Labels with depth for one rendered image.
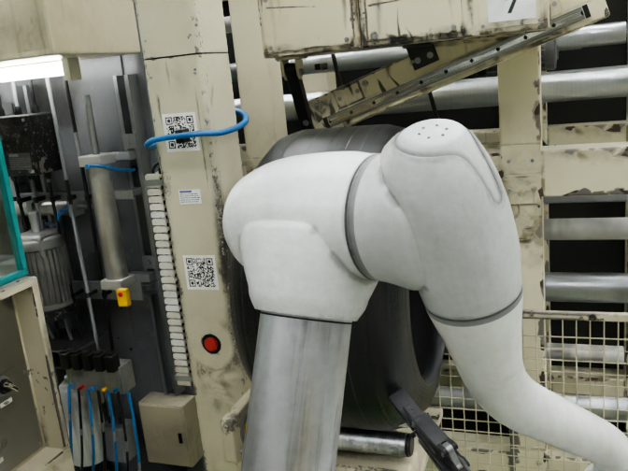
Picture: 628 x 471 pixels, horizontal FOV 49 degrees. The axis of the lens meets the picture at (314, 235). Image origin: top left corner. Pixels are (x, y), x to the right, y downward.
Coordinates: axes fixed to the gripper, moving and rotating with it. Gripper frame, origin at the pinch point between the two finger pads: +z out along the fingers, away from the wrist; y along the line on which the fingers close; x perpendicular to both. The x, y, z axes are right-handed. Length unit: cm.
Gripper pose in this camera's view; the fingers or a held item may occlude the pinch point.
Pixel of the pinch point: (407, 408)
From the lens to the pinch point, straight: 118.5
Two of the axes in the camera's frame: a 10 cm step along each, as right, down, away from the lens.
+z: -4.5, -5.1, 7.3
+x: 8.6, -4.8, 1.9
